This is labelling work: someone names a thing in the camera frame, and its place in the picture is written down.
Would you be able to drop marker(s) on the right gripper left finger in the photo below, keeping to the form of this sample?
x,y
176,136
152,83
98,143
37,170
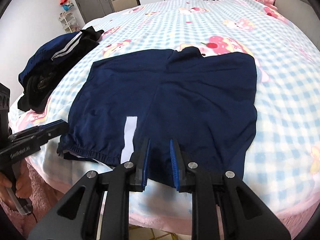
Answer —
x,y
97,206

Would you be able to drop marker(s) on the red blue plush toy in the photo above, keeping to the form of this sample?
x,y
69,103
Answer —
x,y
66,4

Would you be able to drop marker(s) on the grey padded headboard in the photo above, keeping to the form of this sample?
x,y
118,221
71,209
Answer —
x,y
299,12

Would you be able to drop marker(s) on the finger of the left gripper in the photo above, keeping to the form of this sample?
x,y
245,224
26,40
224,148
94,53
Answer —
x,y
29,133
50,131

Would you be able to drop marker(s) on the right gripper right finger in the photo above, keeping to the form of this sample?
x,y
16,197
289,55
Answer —
x,y
222,204

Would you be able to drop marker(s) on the navy blue shorts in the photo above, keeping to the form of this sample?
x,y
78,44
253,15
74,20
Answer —
x,y
206,103

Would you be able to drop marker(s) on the dark clothes pile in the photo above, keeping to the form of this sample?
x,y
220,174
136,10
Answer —
x,y
51,62

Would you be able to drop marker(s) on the white shelf rack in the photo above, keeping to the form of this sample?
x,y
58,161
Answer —
x,y
68,22

